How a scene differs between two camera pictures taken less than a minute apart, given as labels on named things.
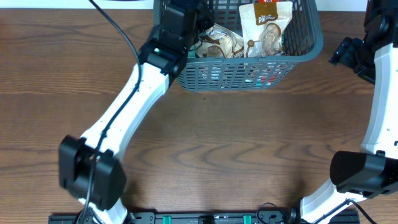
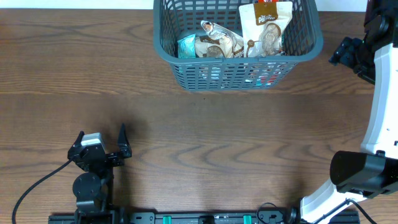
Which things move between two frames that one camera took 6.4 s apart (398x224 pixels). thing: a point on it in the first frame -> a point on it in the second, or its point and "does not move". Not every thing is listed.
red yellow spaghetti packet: (268, 1) does not move
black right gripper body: (354, 55) does not move
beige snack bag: (263, 23) does not move
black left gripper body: (201, 18) -> (113, 160)
